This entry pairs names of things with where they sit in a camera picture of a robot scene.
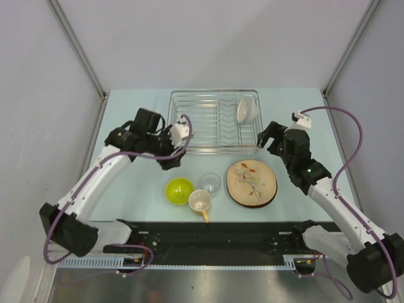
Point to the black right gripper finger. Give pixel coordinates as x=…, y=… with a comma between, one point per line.
x=263, y=138
x=272, y=147

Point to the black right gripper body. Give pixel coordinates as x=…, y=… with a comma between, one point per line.
x=276, y=131

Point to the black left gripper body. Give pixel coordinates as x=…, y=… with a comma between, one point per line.
x=162, y=145

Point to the lime green bowl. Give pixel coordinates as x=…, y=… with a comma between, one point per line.
x=178, y=191

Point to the white bowl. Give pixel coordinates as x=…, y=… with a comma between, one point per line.
x=247, y=110

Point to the metal wire dish rack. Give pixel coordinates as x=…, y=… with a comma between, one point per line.
x=213, y=114

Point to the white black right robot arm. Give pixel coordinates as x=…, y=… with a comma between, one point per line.
x=371, y=257

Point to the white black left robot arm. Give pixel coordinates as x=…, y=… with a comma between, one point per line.
x=146, y=136

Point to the beige bird pattern plate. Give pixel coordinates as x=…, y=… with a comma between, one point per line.
x=251, y=183

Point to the clear glass cup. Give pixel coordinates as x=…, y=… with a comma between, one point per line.
x=210, y=182

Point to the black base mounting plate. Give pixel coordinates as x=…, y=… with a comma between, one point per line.
x=213, y=244

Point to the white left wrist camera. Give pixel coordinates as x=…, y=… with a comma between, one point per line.
x=181, y=132

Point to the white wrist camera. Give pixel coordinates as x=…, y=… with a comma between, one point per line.
x=181, y=132
x=301, y=121

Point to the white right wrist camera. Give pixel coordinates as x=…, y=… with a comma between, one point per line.
x=301, y=121

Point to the cream yellow handled mug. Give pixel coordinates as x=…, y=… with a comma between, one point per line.
x=200, y=202

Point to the aluminium front rail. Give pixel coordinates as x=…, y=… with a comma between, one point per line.
x=59, y=251

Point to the light blue cable duct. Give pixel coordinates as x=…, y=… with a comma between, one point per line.
x=107, y=262

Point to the aluminium frame post right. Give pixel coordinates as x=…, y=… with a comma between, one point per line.
x=353, y=43

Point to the aluminium frame post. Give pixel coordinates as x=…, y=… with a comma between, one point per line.
x=76, y=46
x=353, y=43

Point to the aluminium frame post left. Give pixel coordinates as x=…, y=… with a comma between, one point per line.
x=76, y=46

